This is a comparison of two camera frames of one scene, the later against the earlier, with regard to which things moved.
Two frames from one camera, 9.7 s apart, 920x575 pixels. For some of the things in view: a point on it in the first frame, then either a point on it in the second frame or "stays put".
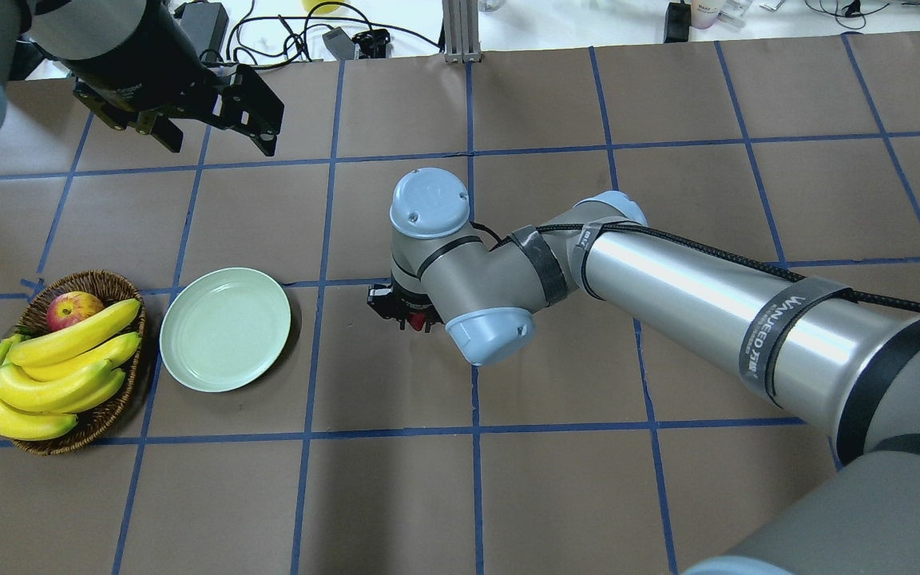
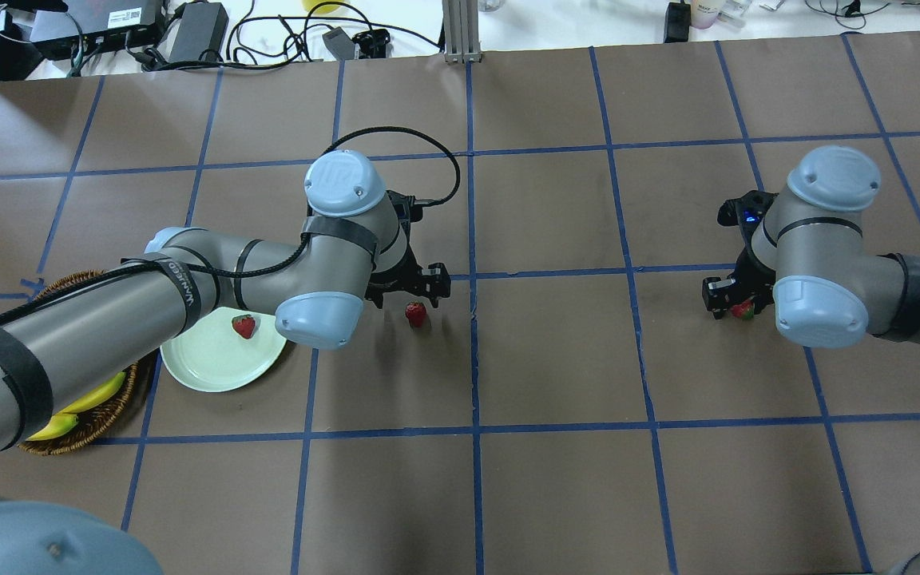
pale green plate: x=223 y=328 stays put
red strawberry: x=416 y=320 → x=243 y=325
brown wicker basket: x=29 y=314 stays put
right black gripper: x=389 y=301 → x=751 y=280
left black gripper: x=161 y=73 → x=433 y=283
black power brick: x=206 y=24 stays put
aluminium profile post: x=461 y=31 stays put
